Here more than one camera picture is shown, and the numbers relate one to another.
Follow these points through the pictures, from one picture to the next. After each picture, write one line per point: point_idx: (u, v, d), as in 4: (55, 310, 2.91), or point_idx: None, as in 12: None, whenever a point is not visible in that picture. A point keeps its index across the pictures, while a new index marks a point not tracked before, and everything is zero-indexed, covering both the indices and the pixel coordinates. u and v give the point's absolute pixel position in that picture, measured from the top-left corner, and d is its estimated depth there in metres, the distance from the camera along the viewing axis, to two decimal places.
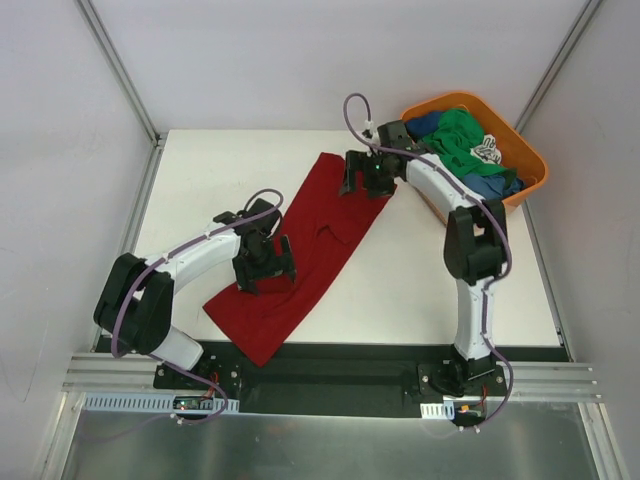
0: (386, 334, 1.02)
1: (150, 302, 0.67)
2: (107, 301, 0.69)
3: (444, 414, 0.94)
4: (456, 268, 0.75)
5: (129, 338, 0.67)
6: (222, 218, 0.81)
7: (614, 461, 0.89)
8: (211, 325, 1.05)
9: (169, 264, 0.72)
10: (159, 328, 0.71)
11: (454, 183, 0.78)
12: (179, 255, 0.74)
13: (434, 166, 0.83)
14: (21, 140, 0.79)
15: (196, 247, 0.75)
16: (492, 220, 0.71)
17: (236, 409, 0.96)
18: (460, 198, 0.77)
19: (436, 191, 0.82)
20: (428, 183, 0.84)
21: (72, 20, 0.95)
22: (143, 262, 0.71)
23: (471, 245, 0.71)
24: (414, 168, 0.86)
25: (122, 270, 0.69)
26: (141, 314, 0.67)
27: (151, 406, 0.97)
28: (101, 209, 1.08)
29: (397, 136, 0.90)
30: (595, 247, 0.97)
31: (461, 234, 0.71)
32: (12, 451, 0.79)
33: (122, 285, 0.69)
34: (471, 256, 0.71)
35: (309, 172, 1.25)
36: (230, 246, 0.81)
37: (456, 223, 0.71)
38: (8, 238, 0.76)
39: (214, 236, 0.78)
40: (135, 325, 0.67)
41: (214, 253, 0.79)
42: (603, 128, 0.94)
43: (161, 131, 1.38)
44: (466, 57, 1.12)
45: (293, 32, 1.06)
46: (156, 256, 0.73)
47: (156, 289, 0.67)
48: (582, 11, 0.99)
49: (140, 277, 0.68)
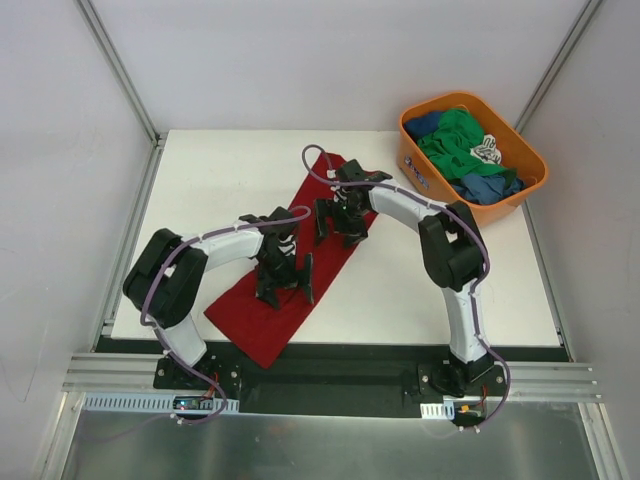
0: (386, 335, 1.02)
1: (182, 277, 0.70)
2: (139, 270, 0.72)
3: (444, 414, 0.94)
4: (439, 277, 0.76)
5: (155, 308, 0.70)
6: (247, 218, 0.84)
7: (614, 462, 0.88)
8: (211, 325, 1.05)
9: (202, 244, 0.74)
10: (186, 303, 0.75)
11: (416, 196, 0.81)
12: (211, 238, 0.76)
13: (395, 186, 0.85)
14: (22, 140, 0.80)
15: (228, 235, 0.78)
16: (462, 223, 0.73)
17: (236, 409, 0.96)
18: (425, 208, 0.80)
19: (402, 211, 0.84)
20: (393, 205, 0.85)
21: (72, 21, 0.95)
22: (179, 238, 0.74)
23: (448, 251, 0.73)
24: (377, 196, 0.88)
25: (158, 242, 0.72)
26: (172, 286, 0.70)
27: (151, 406, 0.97)
28: (101, 209, 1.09)
29: (354, 175, 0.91)
30: (595, 246, 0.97)
31: (436, 240, 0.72)
32: (13, 451, 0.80)
33: (155, 257, 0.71)
34: (452, 261, 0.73)
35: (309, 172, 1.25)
36: (252, 244, 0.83)
37: (428, 232, 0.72)
38: (7, 237, 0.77)
39: (242, 230, 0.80)
40: (164, 297, 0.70)
41: (239, 246, 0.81)
42: (603, 128, 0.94)
43: (161, 131, 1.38)
44: (465, 57, 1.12)
45: (293, 32, 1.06)
46: (191, 235, 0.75)
47: (189, 265, 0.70)
48: (582, 10, 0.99)
49: (175, 252, 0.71)
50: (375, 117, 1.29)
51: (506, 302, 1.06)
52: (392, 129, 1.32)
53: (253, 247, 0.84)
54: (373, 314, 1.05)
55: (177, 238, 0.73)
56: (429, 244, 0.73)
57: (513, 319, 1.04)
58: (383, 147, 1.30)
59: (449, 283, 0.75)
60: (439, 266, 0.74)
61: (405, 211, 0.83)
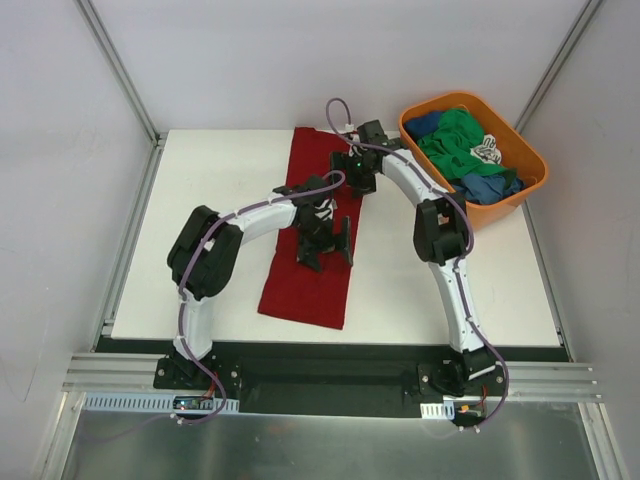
0: (385, 335, 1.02)
1: (220, 250, 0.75)
2: (182, 246, 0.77)
3: (444, 414, 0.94)
4: (422, 250, 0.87)
5: (198, 279, 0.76)
6: (280, 190, 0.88)
7: (614, 461, 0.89)
8: None
9: (238, 220, 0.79)
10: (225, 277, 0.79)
11: (422, 178, 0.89)
12: (246, 213, 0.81)
13: (407, 161, 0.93)
14: (22, 140, 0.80)
15: (261, 211, 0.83)
16: (457, 211, 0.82)
17: (236, 409, 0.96)
18: (427, 191, 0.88)
19: (407, 184, 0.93)
20: (400, 177, 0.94)
21: (71, 20, 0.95)
22: (216, 215, 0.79)
23: (436, 233, 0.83)
24: (389, 163, 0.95)
25: (197, 220, 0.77)
26: (211, 259, 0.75)
27: (151, 406, 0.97)
28: (101, 209, 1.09)
29: (375, 135, 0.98)
30: (594, 246, 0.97)
31: (427, 223, 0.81)
32: (13, 451, 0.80)
33: (196, 234, 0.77)
34: (436, 242, 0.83)
35: (297, 140, 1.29)
36: (286, 216, 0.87)
37: (422, 214, 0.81)
38: (8, 237, 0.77)
39: (276, 204, 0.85)
40: (204, 270, 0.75)
41: (273, 219, 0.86)
42: (603, 128, 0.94)
43: (161, 131, 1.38)
44: (465, 57, 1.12)
45: (293, 32, 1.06)
46: (227, 211, 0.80)
47: (226, 240, 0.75)
48: (582, 11, 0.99)
49: (212, 228, 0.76)
50: (375, 117, 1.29)
51: (506, 302, 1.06)
52: (392, 129, 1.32)
53: (289, 218, 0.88)
54: (373, 314, 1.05)
55: (214, 215, 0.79)
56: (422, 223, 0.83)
57: (512, 319, 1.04)
58: None
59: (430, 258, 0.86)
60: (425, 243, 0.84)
61: (408, 186, 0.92)
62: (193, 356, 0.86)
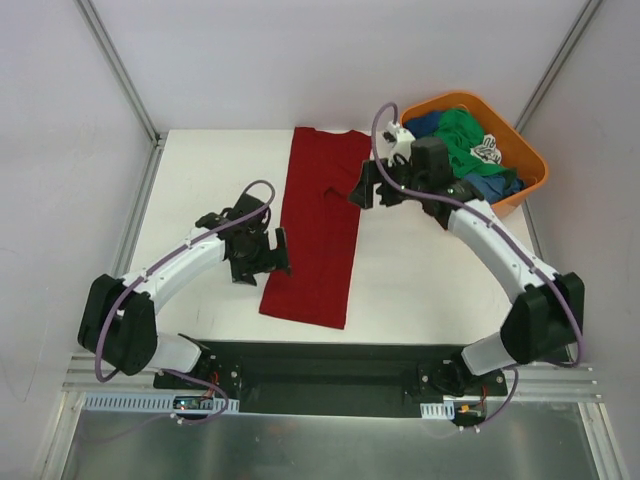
0: (385, 334, 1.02)
1: (131, 324, 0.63)
2: (89, 325, 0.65)
3: (444, 414, 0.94)
4: (512, 348, 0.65)
5: (115, 361, 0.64)
6: (205, 221, 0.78)
7: (614, 462, 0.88)
8: (212, 325, 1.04)
9: (148, 283, 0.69)
10: (147, 349, 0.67)
11: (516, 249, 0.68)
12: (158, 271, 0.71)
13: (488, 220, 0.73)
14: (21, 141, 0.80)
15: (177, 261, 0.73)
16: (564, 306, 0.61)
17: (236, 409, 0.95)
18: (527, 270, 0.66)
19: (488, 251, 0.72)
20: (478, 240, 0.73)
21: (71, 19, 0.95)
22: (121, 282, 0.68)
23: (541, 332, 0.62)
24: (461, 219, 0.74)
25: (99, 292, 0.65)
26: (123, 336, 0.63)
27: (151, 406, 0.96)
28: (101, 209, 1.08)
29: (437, 165, 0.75)
30: (594, 247, 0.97)
31: (532, 318, 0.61)
32: (13, 451, 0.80)
33: (101, 308, 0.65)
34: (539, 343, 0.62)
35: (295, 140, 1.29)
36: (215, 252, 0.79)
37: (527, 307, 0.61)
38: (8, 238, 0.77)
39: (196, 244, 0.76)
40: (119, 349, 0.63)
41: (198, 263, 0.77)
42: (603, 128, 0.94)
43: (161, 131, 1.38)
44: (465, 57, 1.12)
45: (293, 32, 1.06)
46: (134, 275, 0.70)
47: (135, 311, 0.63)
48: (582, 11, 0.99)
49: (119, 299, 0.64)
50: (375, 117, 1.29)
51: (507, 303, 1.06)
52: None
53: (218, 254, 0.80)
54: (373, 314, 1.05)
55: (118, 283, 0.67)
56: (520, 316, 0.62)
57: None
58: (383, 147, 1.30)
59: (522, 359, 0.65)
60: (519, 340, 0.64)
61: (493, 255, 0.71)
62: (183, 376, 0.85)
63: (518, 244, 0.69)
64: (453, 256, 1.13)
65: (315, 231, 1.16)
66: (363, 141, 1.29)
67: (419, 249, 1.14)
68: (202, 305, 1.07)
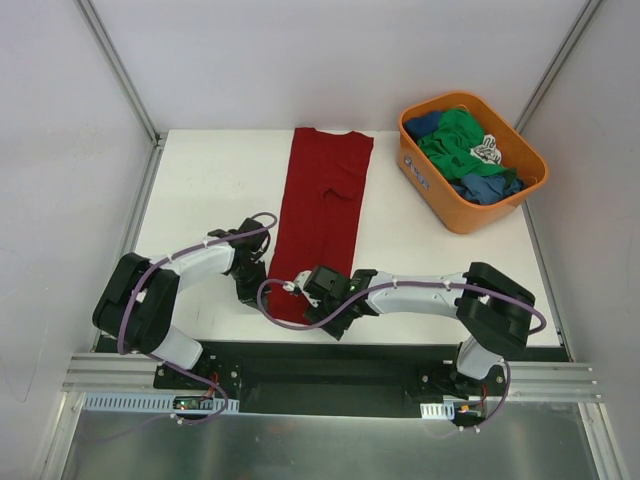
0: (385, 335, 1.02)
1: (156, 299, 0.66)
2: (109, 299, 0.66)
3: (444, 414, 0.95)
4: (501, 351, 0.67)
5: (132, 336, 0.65)
6: (216, 233, 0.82)
7: (614, 462, 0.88)
8: (212, 326, 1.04)
9: (173, 264, 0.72)
10: (161, 329, 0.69)
11: (426, 283, 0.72)
12: (182, 257, 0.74)
13: (391, 280, 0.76)
14: (22, 140, 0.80)
15: (198, 253, 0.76)
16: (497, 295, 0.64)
17: (236, 409, 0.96)
18: (445, 290, 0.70)
19: (415, 304, 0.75)
20: (403, 302, 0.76)
21: (72, 19, 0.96)
22: (147, 261, 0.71)
23: (503, 324, 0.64)
24: (380, 300, 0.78)
25: (127, 268, 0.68)
26: (147, 310, 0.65)
27: (151, 406, 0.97)
28: (101, 208, 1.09)
29: (330, 282, 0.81)
30: (593, 246, 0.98)
31: (486, 320, 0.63)
32: (13, 450, 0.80)
33: (125, 283, 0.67)
34: (510, 332, 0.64)
35: (295, 142, 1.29)
36: (225, 260, 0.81)
37: (472, 318, 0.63)
38: (8, 237, 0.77)
39: (212, 245, 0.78)
40: (139, 323, 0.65)
41: (212, 264, 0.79)
42: (603, 128, 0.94)
43: (161, 131, 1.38)
44: (465, 57, 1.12)
45: (293, 32, 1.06)
46: (160, 257, 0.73)
47: (161, 287, 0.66)
48: (582, 10, 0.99)
49: (145, 274, 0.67)
50: (375, 117, 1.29)
51: None
52: (393, 129, 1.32)
53: (226, 263, 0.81)
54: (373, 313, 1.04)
55: (144, 262, 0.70)
56: (480, 330, 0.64)
57: None
58: (383, 148, 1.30)
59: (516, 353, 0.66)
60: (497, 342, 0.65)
61: (421, 304, 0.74)
62: (184, 372, 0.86)
63: (420, 279, 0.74)
64: (453, 255, 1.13)
65: (314, 231, 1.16)
66: (363, 141, 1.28)
67: (419, 250, 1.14)
68: (201, 304, 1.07)
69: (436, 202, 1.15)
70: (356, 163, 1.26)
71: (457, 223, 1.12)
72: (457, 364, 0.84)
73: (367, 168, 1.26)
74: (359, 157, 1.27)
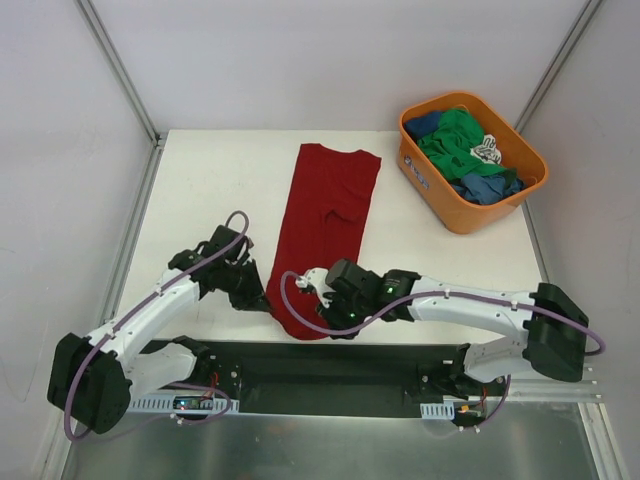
0: (387, 336, 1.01)
1: (99, 388, 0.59)
2: (57, 386, 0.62)
3: (445, 414, 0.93)
4: (554, 375, 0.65)
5: (87, 419, 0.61)
6: (176, 262, 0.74)
7: (614, 462, 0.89)
8: (211, 327, 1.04)
9: (116, 341, 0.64)
10: (119, 405, 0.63)
11: (490, 299, 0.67)
12: (126, 326, 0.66)
13: (445, 290, 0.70)
14: (22, 141, 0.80)
15: (148, 310, 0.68)
16: (568, 321, 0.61)
17: (236, 410, 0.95)
18: (510, 309, 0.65)
19: (464, 318, 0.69)
20: (451, 315, 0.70)
21: (71, 19, 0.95)
22: (87, 342, 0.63)
23: (568, 351, 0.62)
24: (425, 309, 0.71)
25: (65, 353, 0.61)
26: (93, 397, 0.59)
27: (151, 406, 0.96)
28: (100, 208, 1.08)
29: (361, 281, 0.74)
30: (593, 246, 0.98)
31: (554, 347, 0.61)
32: (13, 450, 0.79)
33: (67, 370, 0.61)
34: (573, 359, 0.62)
35: (300, 152, 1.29)
36: (188, 296, 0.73)
37: (544, 345, 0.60)
38: (8, 237, 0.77)
39: (168, 288, 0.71)
40: (89, 411, 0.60)
41: (173, 308, 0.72)
42: (603, 128, 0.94)
43: (161, 131, 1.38)
44: (465, 57, 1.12)
45: (293, 32, 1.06)
46: (101, 333, 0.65)
47: (97, 374, 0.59)
48: (582, 11, 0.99)
49: (84, 361, 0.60)
50: (375, 117, 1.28)
51: None
52: (393, 129, 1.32)
53: (191, 297, 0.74)
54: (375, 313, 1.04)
55: (83, 343, 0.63)
56: (546, 354, 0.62)
57: None
58: (383, 147, 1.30)
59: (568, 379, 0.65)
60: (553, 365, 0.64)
61: (476, 320, 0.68)
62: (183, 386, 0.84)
63: (483, 293, 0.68)
64: (453, 255, 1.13)
65: (313, 247, 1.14)
66: (371, 162, 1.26)
67: (419, 250, 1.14)
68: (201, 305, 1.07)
69: (436, 202, 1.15)
70: (361, 184, 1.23)
71: (457, 223, 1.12)
72: (464, 366, 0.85)
73: (373, 190, 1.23)
74: (361, 158, 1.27)
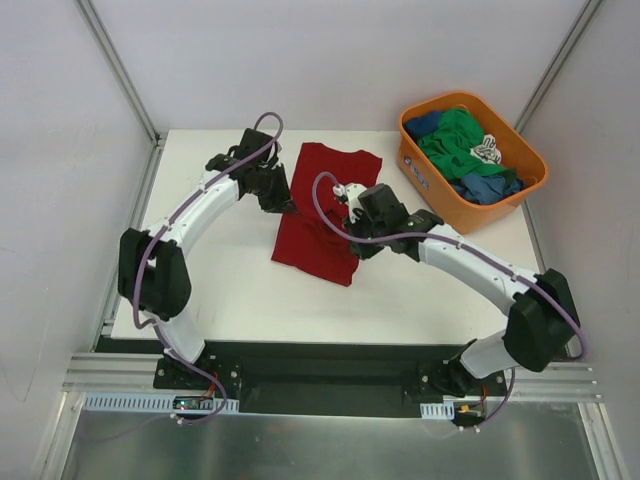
0: (388, 335, 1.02)
1: (166, 271, 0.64)
2: (126, 277, 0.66)
3: (444, 414, 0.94)
4: (521, 357, 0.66)
5: (156, 304, 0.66)
6: (215, 165, 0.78)
7: (614, 462, 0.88)
8: (212, 325, 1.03)
9: (173, 231, 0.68)
10: (183, 291, 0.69)
11: (494, 262, 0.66)
12: (180, 219, 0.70)
13: (458, 242, 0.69)
14: (23, 141, 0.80)
15: (196, 206, 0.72)
16: (558, 307, 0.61)
17: (236, 409, 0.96)
18: (508, 279, 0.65)
19: (466, 272, 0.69)
20: (454, 265, 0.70)
21: (71, 19, 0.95)
22: (146, 235, 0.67)
23: (545, 337, 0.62)
24: (432, 251, 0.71)
25: (129, 245, 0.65)
26: (162, 281, 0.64)
27: (151, 406, 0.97)
28: (101, 208, 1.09)
29: (389, 208, 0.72)
30: (593, 245, 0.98)
31: (532, 326, 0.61)
32: (13, 450, 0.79)
33: (133, 260, 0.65)
34: (545, 348, 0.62)
35: (303, 152, 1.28)
36: (230, 194, 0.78)
37: (523, 317, 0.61)
38: (9, 238, 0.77)
39: (210, 188, 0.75)
40: (159, 293, 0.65)
41: (215, 206, 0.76)
42: (603, 128, 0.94)
43: (161, 131, 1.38)
44: (465, 57, 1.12)
45: (294, 32, 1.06)
46: (159, 226, 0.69)
47: (167, 257, 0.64)
48: (582, 11, 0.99)
49: (148, 249, 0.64)
50: (375, 117, 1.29)
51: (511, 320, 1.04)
52: (392, 129, 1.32)
53: (232, 195, 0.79)
54: (376, 315, 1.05)
55: (144, 235, 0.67)
56: (518, 328, 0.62)
57: None
58: (383, 147, 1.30)
59: (533, 366, 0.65)
60: (522, 346, 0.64)
61: (473, 275, 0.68)
62: (190, 366, 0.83)
63: (492, 256, 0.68)
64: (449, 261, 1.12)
65: (310, 247, 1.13)
66: (373, 162, 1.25)
67: None
68: (202, 304, 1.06)
69: (436, 202, 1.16)
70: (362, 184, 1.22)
71: (456, 223, 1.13)
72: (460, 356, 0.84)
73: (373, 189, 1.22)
74: (361, 157, 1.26)
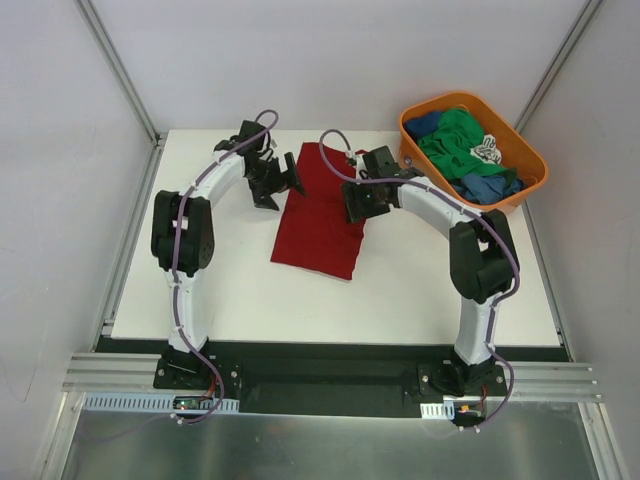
0: (388, 335, 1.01)
1: (198, 225, 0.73)
2: (160, 234, 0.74)
3: (444, 414, 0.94)
4: (462, 285, 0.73)
5: (189, 257, 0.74)
6: (222, 146, 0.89)
7: (614, 462, 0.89)
8: (212, 326, 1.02)
9: (199, 191, 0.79)
10: (209, 245, 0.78)
11: (449, 200, 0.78)
12: (203, 182, 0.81)
13: (427, 186, 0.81)
14: (23, 142, 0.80)
15: (215, 173, 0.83)
16: (492, 232, 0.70)
17: (236, 409, 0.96)
18: (458, 213, 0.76)
19: (432, 211, 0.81)
20: (422, 205, 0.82)
21: (71, 18, 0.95)
22: (177, 195, 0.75)
23: (479, 262, 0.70)
24: (406, 193, 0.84)
25: (163, 205, 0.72)
26: (194, 233, 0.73)
27: (151, 406, 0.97)
28: (101, 207, 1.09)
29: (384, 164, 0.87)
30: (592, 243, 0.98)
31: (466, 247, 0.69)
32: (13, 450, 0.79)
33: (167, 217, 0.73)
34: (479, 273, 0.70)
35: (301, 153, 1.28)
36: (236, 169, 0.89)
37: (459, 238, 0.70)
38: (8, 238, 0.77)
39: (223, 161, 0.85)
40: (192, 246, 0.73)
41: (226, 177, 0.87)
42: (603, 128, 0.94)
43: (161, 131, 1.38)
44: (465, 57, 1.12)
45: (294, 31, 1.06)
46: (185, 188, 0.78)
47: (199, 212, 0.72)
48: (582, 11, 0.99)
49: (182, 206, 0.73)
50: (375, 117, 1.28)
51: (510, 318, 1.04)
52: (392, 129, 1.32)
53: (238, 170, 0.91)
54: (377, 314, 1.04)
55: (175, 196, 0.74)
56: (455, 249, 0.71)
57: (524, 321, 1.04)
58: None
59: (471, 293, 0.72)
60: (461, 270, 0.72)
61: (435, 213, 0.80)
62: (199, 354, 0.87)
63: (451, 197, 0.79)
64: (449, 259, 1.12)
65: (312, 244, 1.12)
66: None
67: (417, 248, 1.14)
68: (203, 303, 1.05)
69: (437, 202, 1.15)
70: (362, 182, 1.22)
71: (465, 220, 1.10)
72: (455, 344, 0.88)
73: None
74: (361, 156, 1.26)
